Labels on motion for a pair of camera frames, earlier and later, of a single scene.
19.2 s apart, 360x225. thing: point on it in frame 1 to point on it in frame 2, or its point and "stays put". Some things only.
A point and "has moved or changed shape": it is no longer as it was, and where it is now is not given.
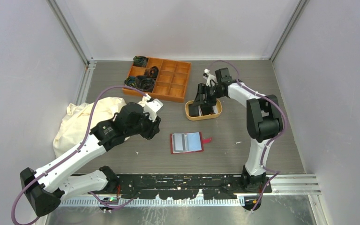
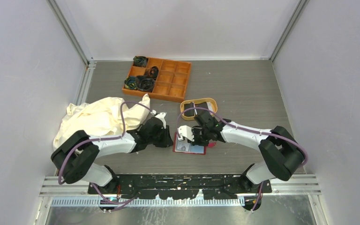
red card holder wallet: x=187 y=142 has moved or changed shape
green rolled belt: x=130 y=80 stays put
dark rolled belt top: x=139 y=61 stays put
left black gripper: x=153 y=128 to x=167 y=140
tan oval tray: x=202 y=117 has moved or changed shape
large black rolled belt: x=143 y=83 stays put
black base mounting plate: x=189 y=187 stays put
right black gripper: x=202 y=88 to x=196 y=142
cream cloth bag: x=76 y=125 stays put
